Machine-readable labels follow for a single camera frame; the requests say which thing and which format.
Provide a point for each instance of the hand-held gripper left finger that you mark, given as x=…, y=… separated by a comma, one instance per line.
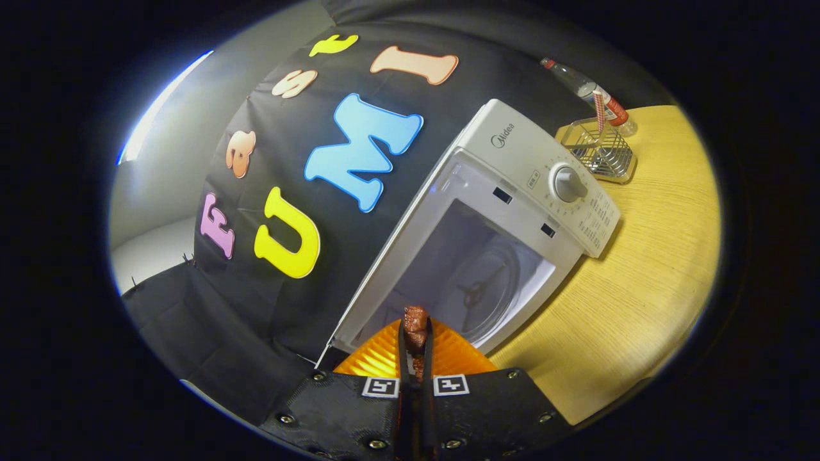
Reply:
x=346, y=416

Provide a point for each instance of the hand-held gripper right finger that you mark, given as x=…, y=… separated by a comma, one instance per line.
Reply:
x=487, y=416

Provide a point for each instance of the reddish brown meat piece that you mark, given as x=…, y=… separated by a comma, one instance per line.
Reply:
x=415, y=326

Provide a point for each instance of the white toaster oven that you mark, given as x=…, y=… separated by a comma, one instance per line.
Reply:
x=512, y=160

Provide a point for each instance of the red white striped straw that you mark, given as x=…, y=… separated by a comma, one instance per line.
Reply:
x=599, y=109

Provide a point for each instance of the clear plastic water bottle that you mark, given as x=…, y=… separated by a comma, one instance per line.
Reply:
x=580, y=82

